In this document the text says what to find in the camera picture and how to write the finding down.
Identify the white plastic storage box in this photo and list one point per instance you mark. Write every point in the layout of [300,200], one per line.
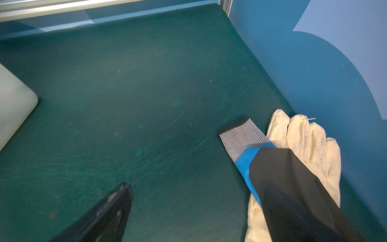
[17,103]

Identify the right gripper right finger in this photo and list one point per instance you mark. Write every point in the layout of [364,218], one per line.
[289,222]

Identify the beige work glove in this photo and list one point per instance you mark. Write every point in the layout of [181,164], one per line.
[308,141]

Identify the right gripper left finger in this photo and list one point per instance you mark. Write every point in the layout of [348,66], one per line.
[105,222]

